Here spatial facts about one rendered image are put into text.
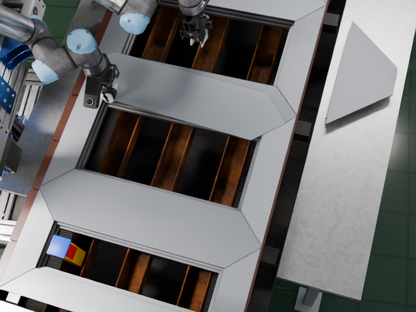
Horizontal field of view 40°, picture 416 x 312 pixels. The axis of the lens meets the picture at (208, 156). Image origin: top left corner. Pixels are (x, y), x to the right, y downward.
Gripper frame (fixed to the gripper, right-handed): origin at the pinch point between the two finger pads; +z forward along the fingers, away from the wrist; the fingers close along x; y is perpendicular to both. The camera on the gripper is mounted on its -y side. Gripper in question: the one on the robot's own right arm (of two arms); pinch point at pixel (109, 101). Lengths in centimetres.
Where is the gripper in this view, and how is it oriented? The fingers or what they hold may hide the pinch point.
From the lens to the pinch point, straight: 195.0
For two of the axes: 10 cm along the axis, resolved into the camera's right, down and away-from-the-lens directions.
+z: 1.0, 3.7, 9.2
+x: -9.5, -2.3, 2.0
